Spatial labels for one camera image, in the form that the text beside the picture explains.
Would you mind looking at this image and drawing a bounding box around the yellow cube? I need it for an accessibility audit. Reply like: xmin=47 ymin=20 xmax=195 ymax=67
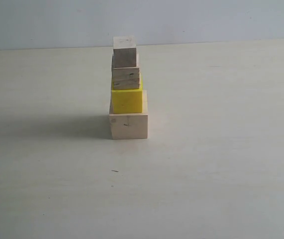
xmin=111 ymin=73 xmax=143 ymax=114

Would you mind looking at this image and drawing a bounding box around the large wooden base cube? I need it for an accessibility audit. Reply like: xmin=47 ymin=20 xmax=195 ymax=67
xmin=108 ymin=90 xmax=149 ymax=139

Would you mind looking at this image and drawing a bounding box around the medium wooden cube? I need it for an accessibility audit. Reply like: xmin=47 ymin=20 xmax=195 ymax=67
xmin=111 ymin=53 xmax=141 ymax=90

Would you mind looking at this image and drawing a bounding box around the small wooden cube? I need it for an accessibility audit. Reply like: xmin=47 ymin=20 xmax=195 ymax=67
xmin=113 ymin=35 xmax=137 ymax=68

